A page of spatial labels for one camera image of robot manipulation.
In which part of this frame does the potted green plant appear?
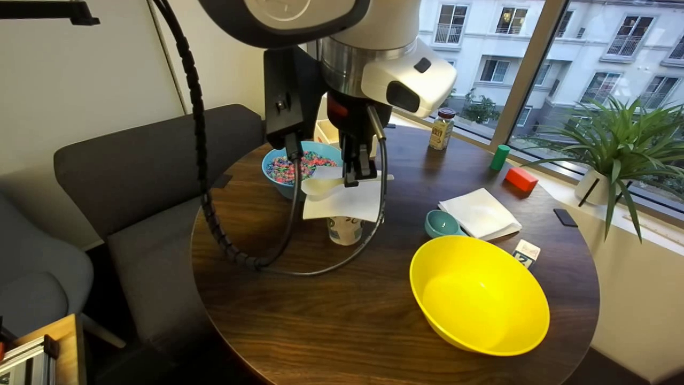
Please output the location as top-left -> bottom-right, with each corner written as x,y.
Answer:
542,98 -> 684,239

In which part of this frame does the yellow plastic bowl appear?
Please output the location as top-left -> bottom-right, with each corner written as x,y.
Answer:
409,235 -> 551,357

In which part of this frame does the white paper towel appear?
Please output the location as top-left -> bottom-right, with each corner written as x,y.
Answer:
303,180 -> 380,222

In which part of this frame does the dark grey sofa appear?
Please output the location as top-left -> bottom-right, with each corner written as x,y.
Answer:
50,102 -> 301,343

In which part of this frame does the green block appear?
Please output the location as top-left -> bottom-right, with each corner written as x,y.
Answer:
490,143 -> 511,170

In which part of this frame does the white plastic spoon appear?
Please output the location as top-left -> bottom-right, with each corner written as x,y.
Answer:
301,167 -> 343,199

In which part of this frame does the small white packet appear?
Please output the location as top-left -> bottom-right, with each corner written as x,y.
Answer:
513,239 -> 540,266

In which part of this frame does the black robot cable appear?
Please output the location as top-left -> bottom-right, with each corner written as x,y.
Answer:
150,0 -> 391,277

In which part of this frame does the teal measuring cup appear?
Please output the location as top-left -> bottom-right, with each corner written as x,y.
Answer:
422,210 -> 461,236

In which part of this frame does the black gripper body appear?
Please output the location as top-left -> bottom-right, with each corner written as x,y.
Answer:
263,47 -> 389,160

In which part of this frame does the blue bowl of colourful cereal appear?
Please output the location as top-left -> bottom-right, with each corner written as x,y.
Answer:
260,141 -> 342,199

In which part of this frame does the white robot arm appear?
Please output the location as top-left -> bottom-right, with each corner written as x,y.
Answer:
199,0 -> 457,186

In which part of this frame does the round wooden table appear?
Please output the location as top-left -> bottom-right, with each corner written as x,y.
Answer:
190,127 -> 601,385

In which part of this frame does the glass jar with dark lid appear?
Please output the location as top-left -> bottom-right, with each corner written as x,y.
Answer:
430,108 -> 456,149

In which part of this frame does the grey armchair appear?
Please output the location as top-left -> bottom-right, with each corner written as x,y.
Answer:
0,197 -> 94,335

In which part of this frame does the folded white napkin stack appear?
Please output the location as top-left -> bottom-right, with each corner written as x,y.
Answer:
437,187 -> 521,239

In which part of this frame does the wooden crate with rails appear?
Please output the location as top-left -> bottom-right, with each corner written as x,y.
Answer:
0,314 -> 88,385

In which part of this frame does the patterned paper cup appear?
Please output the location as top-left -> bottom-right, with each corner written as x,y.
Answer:
327,216 -> 360,245

